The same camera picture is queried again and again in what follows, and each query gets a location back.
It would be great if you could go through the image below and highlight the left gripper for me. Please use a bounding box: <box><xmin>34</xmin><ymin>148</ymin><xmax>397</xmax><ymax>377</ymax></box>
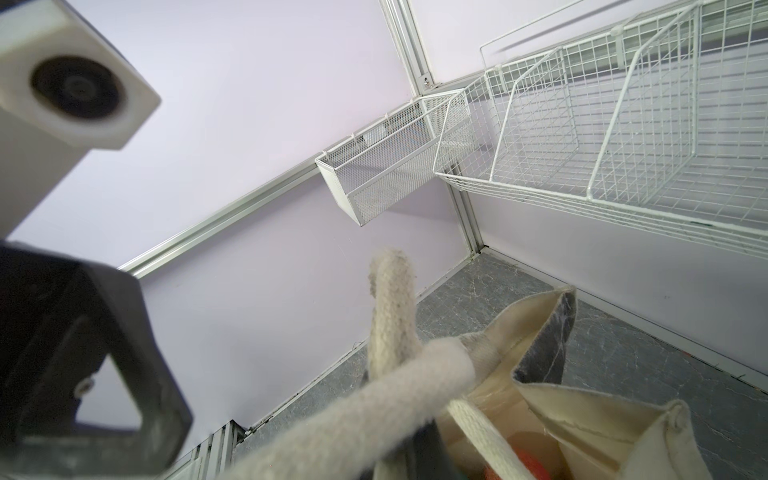
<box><xmin>1</xmin><ymin>242</ymin><xmax>193</xmax><ymax>477</ymax></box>

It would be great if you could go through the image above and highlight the cream canvas grocery bag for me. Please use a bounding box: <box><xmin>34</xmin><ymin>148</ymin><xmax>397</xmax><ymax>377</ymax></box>
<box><xmin>221</xmin><ymin>248</ymin><xmax>715</xmax><ymax>480</ymax></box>

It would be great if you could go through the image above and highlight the small white mesh wall basket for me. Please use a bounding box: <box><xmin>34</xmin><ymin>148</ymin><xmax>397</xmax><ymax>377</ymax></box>
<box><xmin>315</xmin><ymin>90</ymin><xmax>460</xmax><ymax>226</ymax></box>

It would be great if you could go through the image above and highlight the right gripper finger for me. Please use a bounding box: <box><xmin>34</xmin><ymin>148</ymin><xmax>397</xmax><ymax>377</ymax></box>
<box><xmin>359</xmin><ymin>415</ymin><xmax>462</xmax><ymax>479</ymax></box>

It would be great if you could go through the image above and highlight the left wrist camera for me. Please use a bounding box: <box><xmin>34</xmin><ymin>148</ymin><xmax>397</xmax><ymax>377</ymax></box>
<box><xmin>1</xmin><ymin>0</ymin><xmax>161</xmax><ymax>237</ymax></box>

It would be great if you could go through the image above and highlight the long white wire wall basket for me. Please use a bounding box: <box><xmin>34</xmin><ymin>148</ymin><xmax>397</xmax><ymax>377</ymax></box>
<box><xmin>433</xmin><ymin>1</ymin><xmax>767</xmax><ymax>258</ymax></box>

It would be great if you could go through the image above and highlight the red tomato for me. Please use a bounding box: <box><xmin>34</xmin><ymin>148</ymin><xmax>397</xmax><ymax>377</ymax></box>
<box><xmin>482</xmin><ymin>449</ymin><xmax>553</xmax><ymax>480</ymax></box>

